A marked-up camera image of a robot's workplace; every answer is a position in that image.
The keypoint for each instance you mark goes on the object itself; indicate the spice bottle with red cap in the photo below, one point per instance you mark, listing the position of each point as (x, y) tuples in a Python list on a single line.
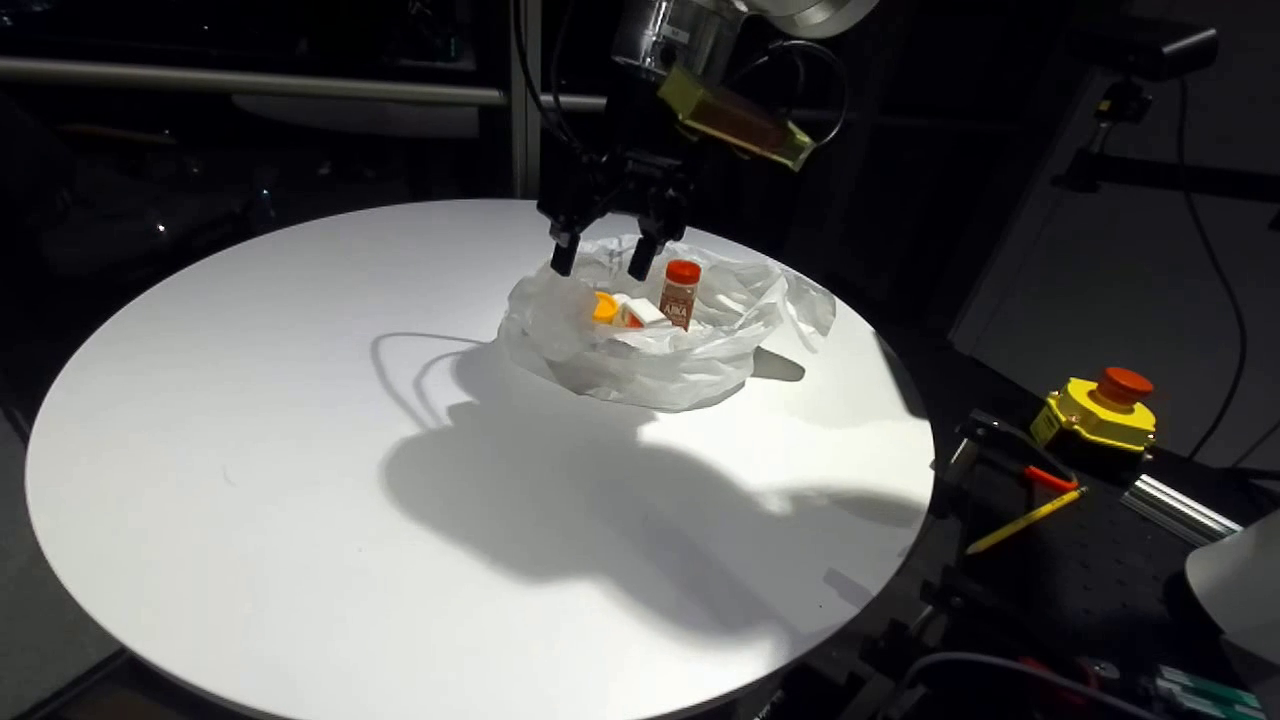
[(682, 297)]

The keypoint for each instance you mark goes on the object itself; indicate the grey horizontal window rail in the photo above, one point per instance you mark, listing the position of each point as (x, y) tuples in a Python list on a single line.
[(265, 82)]

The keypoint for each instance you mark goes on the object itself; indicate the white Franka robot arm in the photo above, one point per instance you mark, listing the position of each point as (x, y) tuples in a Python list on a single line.
[(746, 22)]

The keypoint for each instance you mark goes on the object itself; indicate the white curved panel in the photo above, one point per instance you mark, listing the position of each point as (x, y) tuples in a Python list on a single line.
[(1242, 585)]

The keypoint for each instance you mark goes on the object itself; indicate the silver aluminium profile bar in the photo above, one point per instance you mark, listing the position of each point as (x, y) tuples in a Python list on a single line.
[(1182, 504)]

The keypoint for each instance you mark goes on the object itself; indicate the black camera on stand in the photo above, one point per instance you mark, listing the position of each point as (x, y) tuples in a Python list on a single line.
[(1154, 44)]

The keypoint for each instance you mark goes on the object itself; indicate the white rectangular box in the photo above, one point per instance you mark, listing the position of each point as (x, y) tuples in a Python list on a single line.
[(641, 314)]

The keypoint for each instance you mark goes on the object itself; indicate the yellow emergency stop button box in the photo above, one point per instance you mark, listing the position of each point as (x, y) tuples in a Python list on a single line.
[(1099, 408)]

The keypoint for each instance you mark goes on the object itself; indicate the orange pill bottle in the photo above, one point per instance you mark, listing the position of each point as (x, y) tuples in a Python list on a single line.
[(607, 309)]

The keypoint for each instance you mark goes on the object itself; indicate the translucent white plastic bag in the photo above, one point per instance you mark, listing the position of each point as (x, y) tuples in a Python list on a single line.
[(695, 364)]

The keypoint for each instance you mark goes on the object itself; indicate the grey vertical window post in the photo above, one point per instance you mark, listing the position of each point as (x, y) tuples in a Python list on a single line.
[(524, 92)]

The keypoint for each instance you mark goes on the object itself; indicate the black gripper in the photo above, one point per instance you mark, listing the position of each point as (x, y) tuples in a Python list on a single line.
[(616, 185)]

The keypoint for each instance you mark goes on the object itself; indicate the yellow pencil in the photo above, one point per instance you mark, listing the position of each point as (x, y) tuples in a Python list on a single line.
[(1026, 520)]

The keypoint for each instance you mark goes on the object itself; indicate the yellow-green wrist camera mount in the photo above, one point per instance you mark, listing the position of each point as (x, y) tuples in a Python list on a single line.
[(742, 120)]

